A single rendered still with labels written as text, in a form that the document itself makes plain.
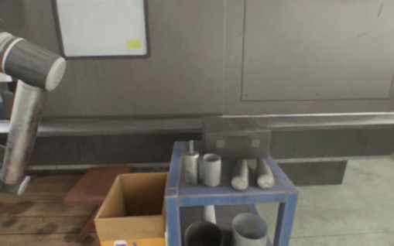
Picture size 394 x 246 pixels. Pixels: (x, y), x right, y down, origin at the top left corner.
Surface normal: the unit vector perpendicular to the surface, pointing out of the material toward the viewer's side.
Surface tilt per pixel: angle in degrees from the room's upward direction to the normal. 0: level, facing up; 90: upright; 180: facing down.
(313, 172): 90
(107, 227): 90
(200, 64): 86
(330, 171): 90
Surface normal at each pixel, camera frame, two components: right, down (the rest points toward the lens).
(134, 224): 0.07, 0.31
